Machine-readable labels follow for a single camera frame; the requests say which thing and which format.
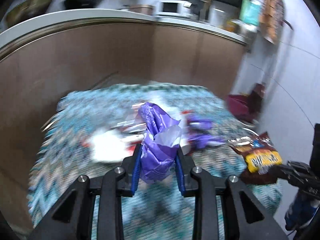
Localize purple plastic bag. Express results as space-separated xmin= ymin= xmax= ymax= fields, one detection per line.
xmin=138 ymin=102 xmax=183 ymax=184

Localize brown yellow snack bag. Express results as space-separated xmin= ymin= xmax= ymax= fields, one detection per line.
xmin=229 ymin=132 xmax=283 ymax=185

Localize brown kitchen cabinets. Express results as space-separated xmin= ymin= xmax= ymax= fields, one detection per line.
xmin=1 ymin=20 xmax=245 ymax=231

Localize purple wrapper on cloth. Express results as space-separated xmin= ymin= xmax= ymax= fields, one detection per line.
xmin=187 ymin=114 xmax=227 ymax=151

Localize zigzag patterned table cloth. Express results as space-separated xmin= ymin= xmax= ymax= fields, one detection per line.
xmin=26 ymin=81 xmax=283 ymax=240

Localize maroon dustpan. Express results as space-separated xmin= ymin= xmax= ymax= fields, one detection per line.
xmin=225 ymin=83 xmax=265 ymax=124

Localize copper cooking pot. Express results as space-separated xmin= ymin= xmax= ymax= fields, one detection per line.
xmin=129 ymin=4 xmax=153 ymax=16

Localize white microwave oven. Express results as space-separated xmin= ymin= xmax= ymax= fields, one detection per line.
xmin=155 ymin=0 xmax=191 ymax=18

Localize teal plastic bag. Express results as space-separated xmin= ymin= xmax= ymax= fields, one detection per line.
xmin=239 ymin=0 xmax=261 ymax=26

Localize black wok pan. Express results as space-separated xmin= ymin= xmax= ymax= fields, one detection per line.
xmin=63 ymin=0 xmax=102 ymax=10

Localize patterned hanging apron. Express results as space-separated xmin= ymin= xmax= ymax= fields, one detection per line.
xmin=259 ymin=0 xmax=284 ymax=44

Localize brass coloured wok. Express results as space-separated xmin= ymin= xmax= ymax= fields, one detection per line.
xmin=5 ymin=0 xmax=53 ymax=28

